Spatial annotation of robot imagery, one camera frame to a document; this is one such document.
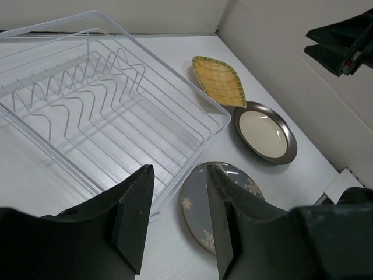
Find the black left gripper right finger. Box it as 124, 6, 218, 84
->
207, 165, 372, 279

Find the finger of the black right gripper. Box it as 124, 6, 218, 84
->
306, 9, 372, 50
304, 44, 361, 77

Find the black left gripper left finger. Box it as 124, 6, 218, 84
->
1, 165, 154, 279

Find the grey plate with floral pattern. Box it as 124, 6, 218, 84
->
181, 162, 264, 256

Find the brown rimmed cream plate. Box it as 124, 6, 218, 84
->
233, 101, 298, 165

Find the yellow green leaf-shaped plate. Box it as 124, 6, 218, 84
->
192, 56, 247, 108

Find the white wire dish rack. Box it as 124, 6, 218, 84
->
1, 11, 231, 221

